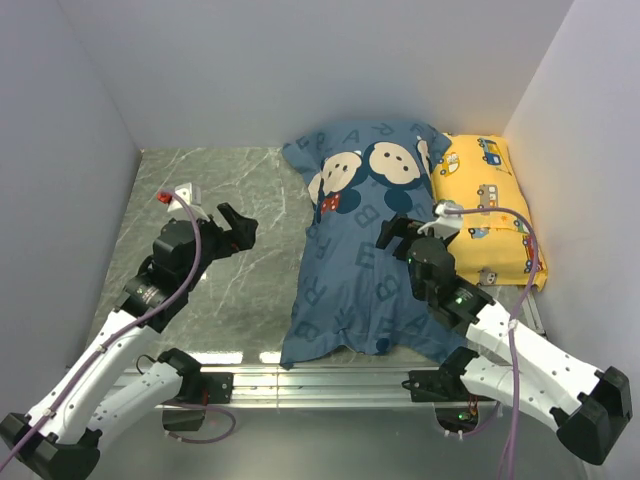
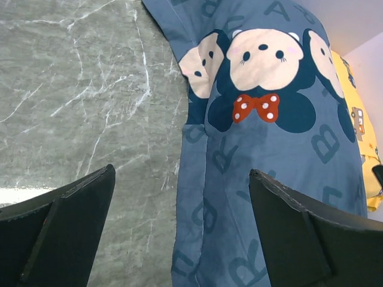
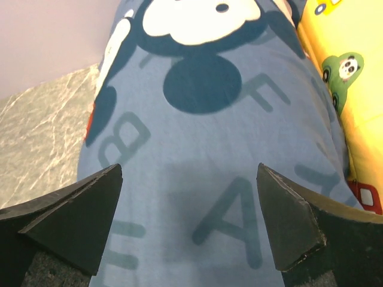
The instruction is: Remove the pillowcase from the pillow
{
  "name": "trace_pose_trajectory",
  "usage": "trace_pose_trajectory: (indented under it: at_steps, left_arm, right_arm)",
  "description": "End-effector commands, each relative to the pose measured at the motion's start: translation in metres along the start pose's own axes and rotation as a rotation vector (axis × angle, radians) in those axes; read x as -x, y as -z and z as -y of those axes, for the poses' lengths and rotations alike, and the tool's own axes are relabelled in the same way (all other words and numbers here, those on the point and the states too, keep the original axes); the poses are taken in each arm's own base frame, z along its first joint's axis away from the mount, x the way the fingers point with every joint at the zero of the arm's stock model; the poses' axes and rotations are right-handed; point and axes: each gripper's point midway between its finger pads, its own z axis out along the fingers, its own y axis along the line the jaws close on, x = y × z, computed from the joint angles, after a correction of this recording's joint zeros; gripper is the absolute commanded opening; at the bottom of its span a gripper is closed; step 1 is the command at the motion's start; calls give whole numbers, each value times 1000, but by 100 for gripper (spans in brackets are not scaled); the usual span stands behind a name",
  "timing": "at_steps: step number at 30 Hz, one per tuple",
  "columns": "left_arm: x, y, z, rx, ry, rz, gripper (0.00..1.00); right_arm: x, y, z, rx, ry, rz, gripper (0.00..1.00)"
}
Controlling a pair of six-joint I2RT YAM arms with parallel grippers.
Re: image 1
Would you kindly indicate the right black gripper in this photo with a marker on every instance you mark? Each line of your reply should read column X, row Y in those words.
column 404, row 227

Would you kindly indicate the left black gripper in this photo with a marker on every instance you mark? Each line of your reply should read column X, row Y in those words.
column 241, row 237

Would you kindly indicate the blue cartoon pillowcase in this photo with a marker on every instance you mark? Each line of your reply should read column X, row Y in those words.
column 350, row 293

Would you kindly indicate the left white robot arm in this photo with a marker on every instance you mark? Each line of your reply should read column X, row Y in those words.
column 64, row 435

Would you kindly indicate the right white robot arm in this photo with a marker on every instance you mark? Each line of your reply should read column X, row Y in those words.
column 586, row 407

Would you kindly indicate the yellow car print pillow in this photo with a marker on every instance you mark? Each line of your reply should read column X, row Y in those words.
column 493, row 248

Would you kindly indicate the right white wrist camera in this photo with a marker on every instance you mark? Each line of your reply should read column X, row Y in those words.
column 447, row 222

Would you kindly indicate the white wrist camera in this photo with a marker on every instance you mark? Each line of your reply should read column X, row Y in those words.
column 190, row 193
column 447, row 222

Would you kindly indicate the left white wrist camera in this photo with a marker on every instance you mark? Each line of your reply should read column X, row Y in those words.
column 190, row 193

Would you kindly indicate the aluminium mounting rail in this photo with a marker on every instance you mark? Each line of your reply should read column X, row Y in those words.
column 333, row 386

